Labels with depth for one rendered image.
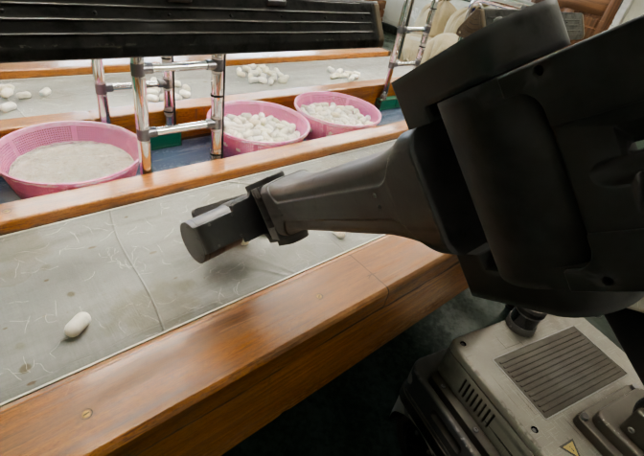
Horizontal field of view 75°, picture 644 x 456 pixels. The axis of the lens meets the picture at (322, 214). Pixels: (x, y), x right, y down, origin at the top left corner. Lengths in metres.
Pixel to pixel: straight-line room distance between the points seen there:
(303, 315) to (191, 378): 0.17
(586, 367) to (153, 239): 0.99
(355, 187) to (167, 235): 0.54
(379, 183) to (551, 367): 0.95
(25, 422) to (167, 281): 0.25
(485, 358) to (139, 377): 0.76
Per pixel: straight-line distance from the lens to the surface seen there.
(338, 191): 0.28
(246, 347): 0.56
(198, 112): 1.19
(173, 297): 0.65
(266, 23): 0.68
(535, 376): 1.10
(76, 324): 0.62
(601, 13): 5.44
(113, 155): 1.01
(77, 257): 0.74
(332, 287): 0.64
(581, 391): 1.14
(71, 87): 1.36
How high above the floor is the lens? 1.21
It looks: 35 degrees down
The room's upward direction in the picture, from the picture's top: 11 degrees clockwise
